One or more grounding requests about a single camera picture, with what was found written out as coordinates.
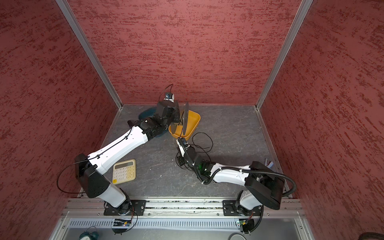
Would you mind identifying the teal object below rail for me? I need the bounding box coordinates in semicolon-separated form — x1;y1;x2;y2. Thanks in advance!
79;226;99;240

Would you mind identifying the small blue grey clip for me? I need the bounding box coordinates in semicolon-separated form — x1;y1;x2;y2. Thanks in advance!
264;159;274;169

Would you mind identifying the right corner aluminium post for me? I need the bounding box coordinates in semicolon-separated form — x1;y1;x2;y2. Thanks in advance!
256;0;313;111

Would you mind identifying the grey perforated cable spool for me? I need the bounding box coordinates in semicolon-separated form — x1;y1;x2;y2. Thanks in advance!
170;102;189;136

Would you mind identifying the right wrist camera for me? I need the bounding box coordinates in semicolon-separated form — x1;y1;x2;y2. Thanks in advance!
177;138;187;157

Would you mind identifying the black cable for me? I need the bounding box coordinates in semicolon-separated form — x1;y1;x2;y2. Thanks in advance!
175;119;214;172

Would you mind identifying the left corner aluminium post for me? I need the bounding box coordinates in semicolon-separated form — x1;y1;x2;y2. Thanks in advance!
56;0;124;110

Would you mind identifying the teal plastic bin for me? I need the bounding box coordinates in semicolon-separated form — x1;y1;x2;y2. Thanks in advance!
139;107;156;120

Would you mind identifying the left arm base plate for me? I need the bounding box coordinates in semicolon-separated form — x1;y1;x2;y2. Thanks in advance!
104;200;147;216

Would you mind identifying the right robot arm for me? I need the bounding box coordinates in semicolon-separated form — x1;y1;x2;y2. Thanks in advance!
177;138;297;216

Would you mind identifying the corner aluminium post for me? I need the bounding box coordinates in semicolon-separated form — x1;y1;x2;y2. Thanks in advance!
56;0;124;110
256;0;313;111

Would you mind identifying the yellow plastic bin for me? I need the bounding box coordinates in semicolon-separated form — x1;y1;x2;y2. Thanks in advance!
168;110;201;140

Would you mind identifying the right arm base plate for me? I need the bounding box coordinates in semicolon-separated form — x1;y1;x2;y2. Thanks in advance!
222;200;262;217

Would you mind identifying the aluminium front rail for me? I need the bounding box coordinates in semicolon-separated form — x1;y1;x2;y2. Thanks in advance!
61;197;307;219

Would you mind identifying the yellow calculator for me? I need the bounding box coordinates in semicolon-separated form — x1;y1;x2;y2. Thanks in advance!
112;159;137;185

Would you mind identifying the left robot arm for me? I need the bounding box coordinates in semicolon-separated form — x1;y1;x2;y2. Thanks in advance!
75;99;180;216

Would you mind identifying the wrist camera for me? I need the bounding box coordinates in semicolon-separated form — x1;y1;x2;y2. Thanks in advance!
164;92;175;102
177;138;187;157

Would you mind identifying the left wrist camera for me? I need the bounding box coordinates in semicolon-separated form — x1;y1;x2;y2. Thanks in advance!
164;92;175;102

